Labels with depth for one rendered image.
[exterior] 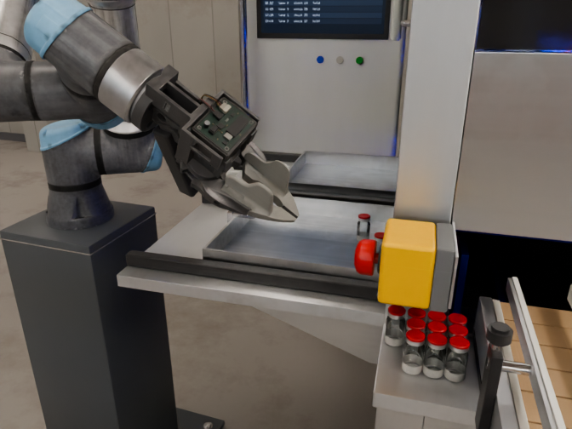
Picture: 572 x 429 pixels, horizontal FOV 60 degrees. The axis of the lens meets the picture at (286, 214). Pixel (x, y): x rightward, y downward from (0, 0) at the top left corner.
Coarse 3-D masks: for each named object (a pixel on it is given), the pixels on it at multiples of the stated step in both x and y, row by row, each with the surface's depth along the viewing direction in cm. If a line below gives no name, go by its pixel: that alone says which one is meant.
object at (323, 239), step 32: (256, 224) 92; (288, 224) 92; (320, 224) 92; (352, 224) 92; (384, 224) 92; (224, 256) 75; (256, 256) 73; (288, 256) 80; (320, 256) 80; (352, 256) 80
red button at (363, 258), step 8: (360, 240) 55; (368, 240) 54; (360, 248) 54; (368, 248) 53; (376, 248) 56; (360, 256) 53; (368, 256) 53; (376, 256) 54; (360, 264) 53; (368, 264) 53; (360, 272) 54; (368, 272) 54
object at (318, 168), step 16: (304, 160) 127; (320, 160) 128; (336, 160) 127; (352, 160) 125; (368, 160) 124; (384, 160) 123; (304, 176) 119; (320, 176) 119; (336, 176) 119; (352, 176) 119; (368, 176) 119; (384, 176) 119; (336, 192) 102; (352, 192) 102; (368, 192) 101; (384, 192) 100
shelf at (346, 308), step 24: (192, 216) 96; (216, 216) 96; (168, 240) 86; (192, 240) 86; (144, 288) 74; (168, 288) 73; (192, 288) 72; (216, 288) 71; (240, 288) 71; (264, 288) 71; (288, 288) 71; (312, 312) 68; (336, 312) 67; (360, 312) 66; (384, 312) 66
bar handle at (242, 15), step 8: (240, 0) 146; (240, 8) 146; (240, 16) 147; (240, 24) 148; (240, 32) 149; (240, 40) 150; (240, 48) 151; (240, 56) 152; (240, 64) 153; (248, 64) 153; (240, 72) 154; (248, 72) 154; (248, 80) 155; (248, 88) 156; (248, 96) 157; (248, 104) 157
